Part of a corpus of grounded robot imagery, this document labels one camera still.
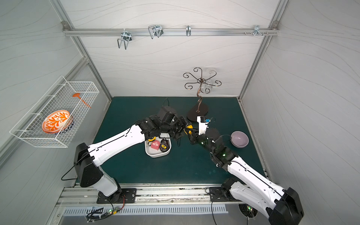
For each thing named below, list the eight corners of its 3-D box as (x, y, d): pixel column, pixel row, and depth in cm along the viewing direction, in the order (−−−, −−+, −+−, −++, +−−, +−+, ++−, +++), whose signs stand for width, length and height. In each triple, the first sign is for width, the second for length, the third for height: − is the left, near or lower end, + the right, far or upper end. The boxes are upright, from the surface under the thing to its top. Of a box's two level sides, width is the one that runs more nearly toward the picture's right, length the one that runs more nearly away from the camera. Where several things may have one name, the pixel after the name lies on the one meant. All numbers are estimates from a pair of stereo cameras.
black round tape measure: (159, 152, 90) (159, 150, 88) (161, 140, 96) (160, 138, 93) (168, 152, 90) (168, 150, 88) (169, 140, 96) (169, 138, 93)
